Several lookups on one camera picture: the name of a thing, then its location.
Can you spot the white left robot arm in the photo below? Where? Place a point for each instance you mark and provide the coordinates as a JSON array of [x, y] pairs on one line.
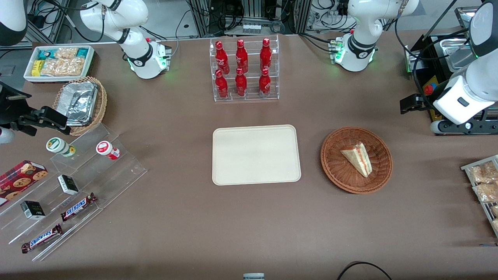
[[358, 50]]

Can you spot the clear bag of pastry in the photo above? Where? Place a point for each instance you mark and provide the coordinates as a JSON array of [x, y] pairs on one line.
[[482, 173], [487, 192]]

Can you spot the triangular sandwich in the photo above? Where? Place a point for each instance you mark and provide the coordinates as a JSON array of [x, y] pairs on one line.
[[360, 159]]

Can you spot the cream rectangular serving tray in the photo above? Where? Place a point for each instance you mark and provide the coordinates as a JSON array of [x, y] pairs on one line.
[[256, 154]]

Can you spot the tray of wrapped pastries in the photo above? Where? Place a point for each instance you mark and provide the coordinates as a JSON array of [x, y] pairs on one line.
[[467, 168]]

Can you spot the white power strip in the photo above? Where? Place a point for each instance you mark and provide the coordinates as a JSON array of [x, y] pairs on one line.
[[251, 28]]

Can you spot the small grey white device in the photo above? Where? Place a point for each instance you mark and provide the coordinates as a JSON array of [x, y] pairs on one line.
[[253, 276]]

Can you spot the red emergency stop button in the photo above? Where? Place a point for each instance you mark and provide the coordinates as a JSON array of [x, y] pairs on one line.
[[428, 89]]

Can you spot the clear bag of crackers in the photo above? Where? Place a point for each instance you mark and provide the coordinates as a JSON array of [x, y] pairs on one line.
[[66, 52], [64, 67]]

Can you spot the small black box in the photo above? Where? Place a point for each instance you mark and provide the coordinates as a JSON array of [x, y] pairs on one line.
[[32, 210], [68, 184]]

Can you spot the brown Snickers bar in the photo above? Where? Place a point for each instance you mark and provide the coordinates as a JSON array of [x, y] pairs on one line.
[[78, 207], [42, 238]]

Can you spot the red cola bottle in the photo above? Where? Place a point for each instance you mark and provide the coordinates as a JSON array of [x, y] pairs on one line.
[[241, 56], [264, 83], [265, 54], [221, 85], [221, 56], [241, 83]]

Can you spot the round brown wicker basket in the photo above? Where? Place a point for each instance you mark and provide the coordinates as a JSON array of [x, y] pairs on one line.
[[334, 167]]

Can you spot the clear acrylic stepped shelf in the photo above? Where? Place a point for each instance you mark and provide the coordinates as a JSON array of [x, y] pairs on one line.
[[113, 179]]

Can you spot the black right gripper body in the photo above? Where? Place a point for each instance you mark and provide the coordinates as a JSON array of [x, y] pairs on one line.
[[8, 110]]

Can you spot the red lid small cup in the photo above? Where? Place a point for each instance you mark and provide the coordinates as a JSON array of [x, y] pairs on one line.
[[107, 149]]

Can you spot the silver foil packets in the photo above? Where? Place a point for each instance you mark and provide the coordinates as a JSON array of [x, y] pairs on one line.
[[81, 103]]

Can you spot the aluminium frame post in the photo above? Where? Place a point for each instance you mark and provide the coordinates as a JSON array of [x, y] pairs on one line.
[[301, 15], [199, 17]]

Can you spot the green lid sunflower cup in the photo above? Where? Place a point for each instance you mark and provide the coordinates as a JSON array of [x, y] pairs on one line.
[[58, 146]]

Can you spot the white rectangular snack bin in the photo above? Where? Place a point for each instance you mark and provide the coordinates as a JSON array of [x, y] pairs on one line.
[[29, 76]]

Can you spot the teal snack packet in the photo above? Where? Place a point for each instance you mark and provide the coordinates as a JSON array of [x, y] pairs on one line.
[[46, 53], [82, 52]]

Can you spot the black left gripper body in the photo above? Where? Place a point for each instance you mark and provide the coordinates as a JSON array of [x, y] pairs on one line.
[[427, 102]]

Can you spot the clear acrylic bottle rack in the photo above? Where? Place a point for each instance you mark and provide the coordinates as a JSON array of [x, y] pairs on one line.
[[251, 95]]

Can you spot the yellow snack packet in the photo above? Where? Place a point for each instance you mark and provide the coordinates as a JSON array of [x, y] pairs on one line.
[[37, 68]]

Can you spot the red plaid cookie box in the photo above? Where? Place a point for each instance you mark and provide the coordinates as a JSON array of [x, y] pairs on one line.
[[19, 181]]

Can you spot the shiny metal pan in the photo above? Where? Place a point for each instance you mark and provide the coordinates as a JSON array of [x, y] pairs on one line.
[[457, 52]]

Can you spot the light tan wicker basket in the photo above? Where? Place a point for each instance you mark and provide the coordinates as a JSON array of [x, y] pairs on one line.
[[102, 105]]

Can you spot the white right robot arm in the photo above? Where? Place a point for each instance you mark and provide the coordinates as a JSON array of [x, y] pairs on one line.
[[137, 54]]

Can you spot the black rail with white roller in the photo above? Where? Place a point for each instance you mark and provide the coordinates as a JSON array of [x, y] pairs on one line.
[[467, 127]]

